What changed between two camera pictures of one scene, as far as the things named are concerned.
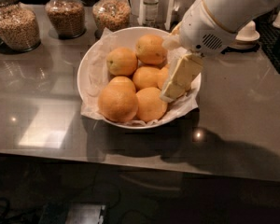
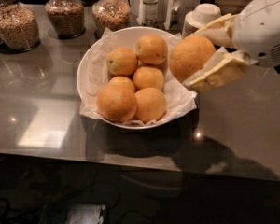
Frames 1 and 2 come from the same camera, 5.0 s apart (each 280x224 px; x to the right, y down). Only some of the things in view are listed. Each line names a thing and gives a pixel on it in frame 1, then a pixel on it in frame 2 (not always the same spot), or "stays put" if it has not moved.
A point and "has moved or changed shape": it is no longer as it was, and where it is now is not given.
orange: [163, 77] has moved or changed shape
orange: [121, 62] stays put
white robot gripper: [204, 29] -> [261, 32]
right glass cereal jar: [111, 10] stays put
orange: [146, 77] stays put
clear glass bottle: [150, 4] stays put
